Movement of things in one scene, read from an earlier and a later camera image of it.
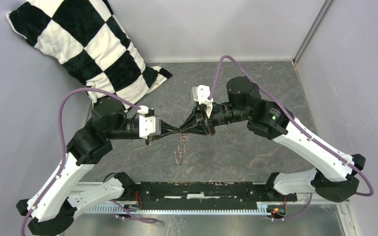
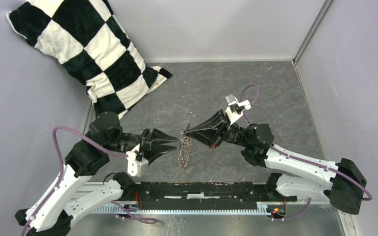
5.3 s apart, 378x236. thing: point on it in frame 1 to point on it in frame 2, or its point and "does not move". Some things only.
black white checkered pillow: [85, 36] does not move
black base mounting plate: [156, 195] does not move
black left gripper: [163, 125] to [150, 151]
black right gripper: [200, 118] to [212, 137]
